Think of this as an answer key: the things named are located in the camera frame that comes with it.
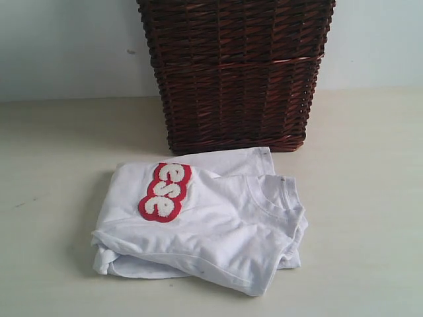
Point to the white t-shirt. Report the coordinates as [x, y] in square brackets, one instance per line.
[225, 217]

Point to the dark brown wicker basket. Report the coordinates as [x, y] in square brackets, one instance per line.
[236, 74]

